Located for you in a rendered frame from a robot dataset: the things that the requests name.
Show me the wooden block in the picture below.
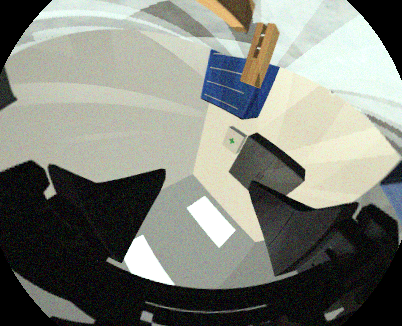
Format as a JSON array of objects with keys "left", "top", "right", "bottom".
[{"left": 240, "top": 22, "right": 281, "bottom": 88}]

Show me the wooden rail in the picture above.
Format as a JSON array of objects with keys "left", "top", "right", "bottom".
[{"left": 194, "top": 0, "right": 256, "bottom": 35}]

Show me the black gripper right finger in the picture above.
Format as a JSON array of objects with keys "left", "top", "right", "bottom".
[{"left": 248, "top": 180, "right": 359, "bottom": 276}]

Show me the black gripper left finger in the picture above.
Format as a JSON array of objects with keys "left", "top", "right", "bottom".
[{"left": 48, "top": 164, "right": 165, "bottom": 263}]

